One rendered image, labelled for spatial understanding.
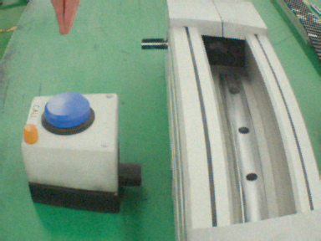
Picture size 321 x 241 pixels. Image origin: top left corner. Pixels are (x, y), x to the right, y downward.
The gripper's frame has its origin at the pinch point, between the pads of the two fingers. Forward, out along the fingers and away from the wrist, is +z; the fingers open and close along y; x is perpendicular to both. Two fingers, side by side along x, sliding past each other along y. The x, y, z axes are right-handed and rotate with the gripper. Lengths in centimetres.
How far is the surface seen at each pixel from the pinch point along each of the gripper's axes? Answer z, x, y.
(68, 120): 7.5, -1.6, 0.7
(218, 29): 6.0, 12.6, 12.4
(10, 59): 14.4, 25.7, -13.3
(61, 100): 7.1, 0.6, -0.3
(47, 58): 14.4, 24.5, -6.6
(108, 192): 12.4, -3.4, 3.5
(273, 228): 2.0, -20.4, 12.5
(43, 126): 8.4, -1.0, -1.8
